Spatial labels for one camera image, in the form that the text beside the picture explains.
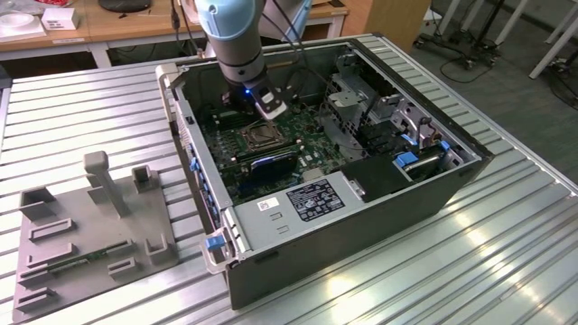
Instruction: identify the black rating label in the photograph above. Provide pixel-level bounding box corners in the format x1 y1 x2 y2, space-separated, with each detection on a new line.
286 178 347 223

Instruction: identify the grey power supply unit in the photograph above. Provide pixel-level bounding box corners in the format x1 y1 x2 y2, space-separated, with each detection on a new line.
223 169 367 255

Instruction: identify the white table leg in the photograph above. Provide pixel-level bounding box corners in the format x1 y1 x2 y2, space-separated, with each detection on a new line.
527 20 578 81

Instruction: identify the metal socket cover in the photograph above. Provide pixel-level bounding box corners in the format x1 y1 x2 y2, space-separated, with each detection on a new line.
242 122 286 152

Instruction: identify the green motherboard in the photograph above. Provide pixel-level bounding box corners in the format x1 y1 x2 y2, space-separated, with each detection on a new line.
198 101 348 200

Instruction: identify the black wheeled stand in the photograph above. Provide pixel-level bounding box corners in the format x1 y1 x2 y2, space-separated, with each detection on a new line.
412 0 507 71

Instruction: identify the perforated metal drive cage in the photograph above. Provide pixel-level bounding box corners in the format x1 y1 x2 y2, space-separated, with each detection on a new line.
323 52 378 158

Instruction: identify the white bowl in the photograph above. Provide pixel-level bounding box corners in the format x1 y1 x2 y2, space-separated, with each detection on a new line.
0 12 47 38

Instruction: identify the grey parts rack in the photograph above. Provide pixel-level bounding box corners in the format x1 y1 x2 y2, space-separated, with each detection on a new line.
12 150 182 322

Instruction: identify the black hanging cable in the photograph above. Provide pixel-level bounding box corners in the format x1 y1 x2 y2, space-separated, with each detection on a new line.
170 0 184 38

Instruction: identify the CPU socket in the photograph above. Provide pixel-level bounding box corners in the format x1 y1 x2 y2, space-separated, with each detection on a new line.
240 121 288 152

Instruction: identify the wooden cabinet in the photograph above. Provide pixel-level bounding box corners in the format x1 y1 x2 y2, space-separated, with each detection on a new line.
342 0 430 53

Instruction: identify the black round object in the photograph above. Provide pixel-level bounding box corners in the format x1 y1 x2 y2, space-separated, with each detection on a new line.
97 0 152 12

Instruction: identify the green RAM stick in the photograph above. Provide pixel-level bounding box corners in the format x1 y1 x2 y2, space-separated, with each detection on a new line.
44 249 112 272

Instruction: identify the wooden desk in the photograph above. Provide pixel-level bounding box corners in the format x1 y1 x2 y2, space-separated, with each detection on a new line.
0 0 351 68

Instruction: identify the black expansion card with fan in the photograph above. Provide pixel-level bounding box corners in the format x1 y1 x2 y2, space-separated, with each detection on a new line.
247 150 299 182

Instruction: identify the white cardboard box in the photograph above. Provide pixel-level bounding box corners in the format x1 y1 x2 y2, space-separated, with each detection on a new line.
40 7 81 32

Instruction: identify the black and grey PC case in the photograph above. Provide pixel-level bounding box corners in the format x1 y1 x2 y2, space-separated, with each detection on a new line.
155 32 494 311

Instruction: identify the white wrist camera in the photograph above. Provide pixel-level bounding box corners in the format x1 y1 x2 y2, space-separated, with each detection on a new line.
246 83 290 120

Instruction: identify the silver CPU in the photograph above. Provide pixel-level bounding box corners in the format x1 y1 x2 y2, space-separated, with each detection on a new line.
250 127 278 143

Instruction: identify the black plastic shroud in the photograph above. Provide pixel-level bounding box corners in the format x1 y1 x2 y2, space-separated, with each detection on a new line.
340 157 416 204

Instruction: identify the blue drive carrier handle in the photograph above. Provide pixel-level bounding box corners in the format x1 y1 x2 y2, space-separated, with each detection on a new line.
391 152 416 169

